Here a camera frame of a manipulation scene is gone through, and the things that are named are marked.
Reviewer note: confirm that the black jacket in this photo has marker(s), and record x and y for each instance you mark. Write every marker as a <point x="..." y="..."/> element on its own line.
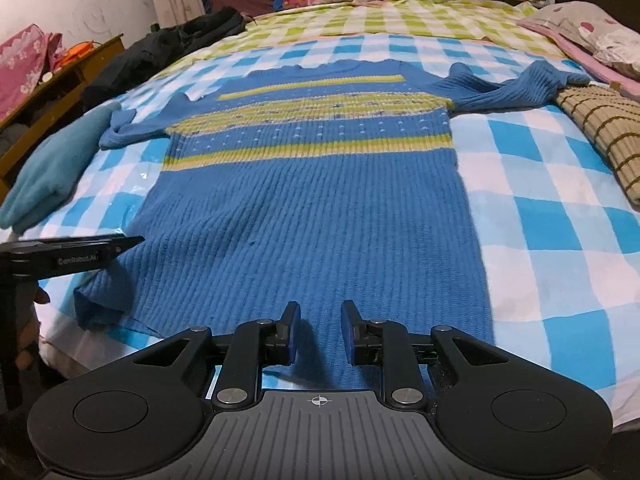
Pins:
<point x="150" y="55"/>

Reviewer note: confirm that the white spotted pillow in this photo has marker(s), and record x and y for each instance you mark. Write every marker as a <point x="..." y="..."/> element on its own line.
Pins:
<point x="575" y="22"/>

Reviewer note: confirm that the wooden cabinet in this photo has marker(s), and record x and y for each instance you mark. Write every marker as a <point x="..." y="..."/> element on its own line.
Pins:
<point x="65" y="80"/>

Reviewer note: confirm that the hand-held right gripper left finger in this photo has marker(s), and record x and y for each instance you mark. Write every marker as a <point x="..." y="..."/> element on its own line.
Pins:
<point x="292" y="334"/>

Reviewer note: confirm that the blue striped knit sweater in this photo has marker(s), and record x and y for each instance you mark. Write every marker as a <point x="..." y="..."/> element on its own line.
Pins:
<point x="310" y="210"/>

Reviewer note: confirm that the teal folded cloth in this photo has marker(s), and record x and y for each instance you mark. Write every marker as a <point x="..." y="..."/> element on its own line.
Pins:
<point x="50" y="170"/>

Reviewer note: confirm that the green white checked bed sheet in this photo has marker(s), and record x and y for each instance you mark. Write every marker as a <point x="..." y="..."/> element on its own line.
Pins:
<point x="400" y="20"/>

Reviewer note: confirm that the person's left hand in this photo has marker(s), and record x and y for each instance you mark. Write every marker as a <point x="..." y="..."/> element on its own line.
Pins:
<point x="42" y="296"/>

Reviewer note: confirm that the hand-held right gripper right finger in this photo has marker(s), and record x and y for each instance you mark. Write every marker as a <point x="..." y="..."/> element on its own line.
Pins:
<point x="350" y="334"/>

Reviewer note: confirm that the blue white checked bed sheet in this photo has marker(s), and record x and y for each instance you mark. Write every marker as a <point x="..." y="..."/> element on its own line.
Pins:
<point x="540" y="210"/>

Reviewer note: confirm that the pink blanket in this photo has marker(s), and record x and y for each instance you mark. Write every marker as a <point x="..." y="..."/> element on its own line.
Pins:
<point x="585" y="60"/>

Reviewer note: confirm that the orange cloth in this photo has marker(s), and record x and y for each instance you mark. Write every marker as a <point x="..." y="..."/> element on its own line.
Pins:
<point x="75" y="54"/>

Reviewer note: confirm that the pink floral bag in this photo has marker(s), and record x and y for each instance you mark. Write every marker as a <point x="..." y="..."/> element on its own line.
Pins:
<point x="20" y="60"/>

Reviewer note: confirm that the beige checked garment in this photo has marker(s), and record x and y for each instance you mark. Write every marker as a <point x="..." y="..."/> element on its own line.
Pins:
<point x="610" y="135"/>

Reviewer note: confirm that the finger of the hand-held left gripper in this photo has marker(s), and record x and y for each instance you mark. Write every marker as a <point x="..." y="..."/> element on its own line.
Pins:
<point x="127" y="244"/>

